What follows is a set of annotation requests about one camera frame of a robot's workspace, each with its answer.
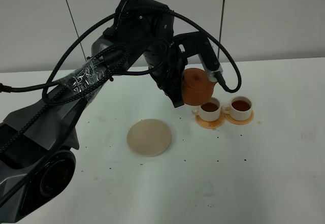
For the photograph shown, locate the brown clay teapot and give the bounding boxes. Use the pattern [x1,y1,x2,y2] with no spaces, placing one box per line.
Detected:
[182,68,216,106]

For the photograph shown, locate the left orange cup coaster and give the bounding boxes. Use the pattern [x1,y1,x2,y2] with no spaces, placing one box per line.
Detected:
[195,113,225,130]

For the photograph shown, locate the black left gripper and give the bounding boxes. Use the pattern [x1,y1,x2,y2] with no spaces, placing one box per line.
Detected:
[144,42,188,108]

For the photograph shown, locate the orange cup coaster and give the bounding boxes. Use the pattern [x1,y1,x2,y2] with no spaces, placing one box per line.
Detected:
[224,110,254,125]
[195,113,225,130]

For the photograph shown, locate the beige round teapot coaster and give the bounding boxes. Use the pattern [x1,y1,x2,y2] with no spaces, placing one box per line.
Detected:
[126,119,172,156]

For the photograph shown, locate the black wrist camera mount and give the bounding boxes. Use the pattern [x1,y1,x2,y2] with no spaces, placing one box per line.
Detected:
[173,31,225,84]

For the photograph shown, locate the white teacup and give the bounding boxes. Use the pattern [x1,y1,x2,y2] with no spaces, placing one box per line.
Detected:
[222,96,252,121]
[192,97,221,122]

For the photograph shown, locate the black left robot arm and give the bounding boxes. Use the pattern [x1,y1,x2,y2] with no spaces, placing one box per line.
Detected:
[1,0,186,223]

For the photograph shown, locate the right white teacup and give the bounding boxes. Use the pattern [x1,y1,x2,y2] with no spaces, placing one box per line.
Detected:
[222,96,252,121]

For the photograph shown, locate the left white teacup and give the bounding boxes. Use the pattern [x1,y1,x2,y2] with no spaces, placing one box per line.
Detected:
[192,97,221,122]

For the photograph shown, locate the right orange cup coaster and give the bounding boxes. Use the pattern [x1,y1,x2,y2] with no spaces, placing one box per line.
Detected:
[224,110,254,125]

